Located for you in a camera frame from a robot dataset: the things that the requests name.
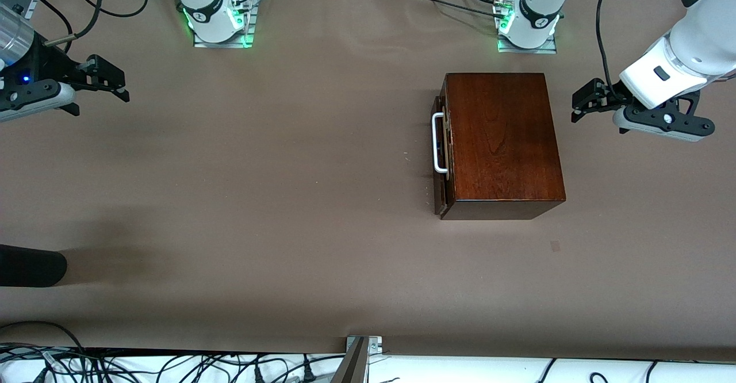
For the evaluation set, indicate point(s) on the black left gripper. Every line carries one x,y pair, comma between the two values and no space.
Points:
610,99

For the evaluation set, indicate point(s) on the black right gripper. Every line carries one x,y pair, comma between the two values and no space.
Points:
50,64

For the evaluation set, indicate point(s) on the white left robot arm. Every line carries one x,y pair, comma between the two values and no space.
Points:
540,3

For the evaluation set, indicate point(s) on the dark brown wooden cabinet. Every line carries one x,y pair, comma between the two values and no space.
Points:
500,141

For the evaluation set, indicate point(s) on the black cylinder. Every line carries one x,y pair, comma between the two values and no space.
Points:
29,265

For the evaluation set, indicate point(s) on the grey aluminium profile bar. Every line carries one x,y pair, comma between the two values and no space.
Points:
352,368

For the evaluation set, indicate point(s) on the aluminium left arm base plate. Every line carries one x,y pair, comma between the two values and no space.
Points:
526,51

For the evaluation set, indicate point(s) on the aluminium right arm base plate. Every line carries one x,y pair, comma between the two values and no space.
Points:
224,44

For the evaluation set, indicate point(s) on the metal corner bracket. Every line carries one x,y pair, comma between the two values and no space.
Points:
374,345

